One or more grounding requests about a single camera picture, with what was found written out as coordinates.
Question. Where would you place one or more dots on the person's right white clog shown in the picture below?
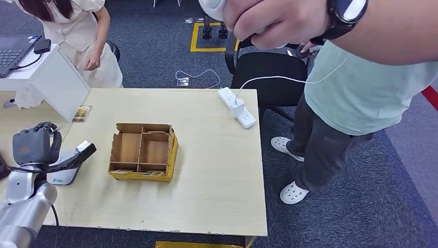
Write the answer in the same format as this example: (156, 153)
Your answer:
(282, 145)

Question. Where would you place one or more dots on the yellow picture card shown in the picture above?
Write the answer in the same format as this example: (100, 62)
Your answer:
(82, 114)

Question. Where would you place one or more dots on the black robot leg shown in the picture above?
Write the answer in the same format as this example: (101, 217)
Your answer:
(207, 33)
(223, 33)

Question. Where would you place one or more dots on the person's white clog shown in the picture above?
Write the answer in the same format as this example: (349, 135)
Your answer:
(292, 193)
(282, 145)

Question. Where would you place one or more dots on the person's left white clog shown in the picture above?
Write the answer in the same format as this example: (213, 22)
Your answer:
(292, 193)

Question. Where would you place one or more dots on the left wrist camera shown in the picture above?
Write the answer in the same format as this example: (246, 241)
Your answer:
(83, 150)

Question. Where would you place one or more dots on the white charger plug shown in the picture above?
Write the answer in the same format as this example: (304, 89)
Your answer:
(237, 107)

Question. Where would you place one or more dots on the black office chair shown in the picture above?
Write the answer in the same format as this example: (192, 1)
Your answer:
(267, 92)

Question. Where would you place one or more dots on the metal floor socket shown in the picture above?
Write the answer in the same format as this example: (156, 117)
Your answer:
(182, 82)

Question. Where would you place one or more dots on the cardboard divider box yellow base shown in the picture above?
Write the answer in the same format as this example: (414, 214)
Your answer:
(130, 147)

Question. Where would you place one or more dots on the white counter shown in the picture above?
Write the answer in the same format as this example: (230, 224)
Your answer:
(54, 78)

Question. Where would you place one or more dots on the person's right hand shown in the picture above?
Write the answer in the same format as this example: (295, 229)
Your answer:
(310, 49)

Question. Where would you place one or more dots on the person's left forearm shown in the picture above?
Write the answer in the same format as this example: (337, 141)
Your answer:
(393, 30)
(101, 37)

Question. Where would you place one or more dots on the black wristwatch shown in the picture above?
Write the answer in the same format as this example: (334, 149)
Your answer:
(352, 10)

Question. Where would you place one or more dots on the person's left hand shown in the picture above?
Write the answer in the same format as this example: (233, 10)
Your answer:
(273, 20)
(91, 61)

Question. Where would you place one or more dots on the black power adapter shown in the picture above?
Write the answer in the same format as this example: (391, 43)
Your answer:
(42, 46)

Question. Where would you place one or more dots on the dark laptop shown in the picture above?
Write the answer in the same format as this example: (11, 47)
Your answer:
(13, 51)

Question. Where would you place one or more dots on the white crumpled cloth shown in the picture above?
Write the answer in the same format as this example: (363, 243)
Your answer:
(29, 99)

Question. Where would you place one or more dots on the grey white card reader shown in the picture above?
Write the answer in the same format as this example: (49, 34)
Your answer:
(65, 178)

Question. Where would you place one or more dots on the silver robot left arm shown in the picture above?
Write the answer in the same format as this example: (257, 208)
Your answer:
(24, 205)

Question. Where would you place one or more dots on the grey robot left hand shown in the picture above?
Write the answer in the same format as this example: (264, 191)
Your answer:
(32, 147)

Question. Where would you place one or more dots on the red floor tape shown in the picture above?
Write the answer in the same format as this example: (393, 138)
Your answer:
(432, 99)

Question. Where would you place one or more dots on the black round stool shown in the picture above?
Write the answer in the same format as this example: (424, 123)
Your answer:
(114, 49)

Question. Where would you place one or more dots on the black handheld device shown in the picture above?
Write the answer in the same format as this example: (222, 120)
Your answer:
(299, 51)

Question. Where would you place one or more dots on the white power strip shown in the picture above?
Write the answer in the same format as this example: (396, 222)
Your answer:
(248, 120)

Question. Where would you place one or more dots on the person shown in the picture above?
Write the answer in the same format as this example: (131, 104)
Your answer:
(359, 95)
(68, 30)

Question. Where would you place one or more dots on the white handheld object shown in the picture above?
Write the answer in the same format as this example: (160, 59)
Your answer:
(212, 8)

